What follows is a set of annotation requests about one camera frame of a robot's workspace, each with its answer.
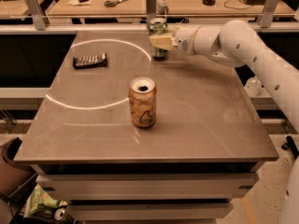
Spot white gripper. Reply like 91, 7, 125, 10
149, 25, 200, 55

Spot green soda can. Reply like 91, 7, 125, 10
149, 18, 167, 61

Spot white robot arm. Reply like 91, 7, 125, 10
149, 20, 299, 132

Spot orange soda can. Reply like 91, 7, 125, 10
128, 77, 157, 128

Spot white power strip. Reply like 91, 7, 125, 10
156, 0, 169, 15

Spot scissors on back desk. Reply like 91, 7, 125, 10
104, 0, 130, 7

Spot clear sanitizer bottle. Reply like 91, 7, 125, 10
244, 77, 262, 97

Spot black chair leg caster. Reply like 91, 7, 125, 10
281, 135, 299, 159

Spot grey drawer cabinet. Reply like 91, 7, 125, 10
37, 172, 259, 222

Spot brown trash bin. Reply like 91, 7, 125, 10
0, 137, 36, 200

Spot green chip bag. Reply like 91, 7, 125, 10
24, 185, 67, 219

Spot middle metal bracket post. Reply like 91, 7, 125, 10
146, 0, 156, 22

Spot metal bracket post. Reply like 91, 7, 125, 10
146, 0, 156, 22
257, 0, 279, 28
24, 0, 50, 31

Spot right metal bracket post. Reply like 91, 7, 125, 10
257, 0, 279, 28

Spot left metal bracket post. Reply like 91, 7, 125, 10
24, 0, 50, 31

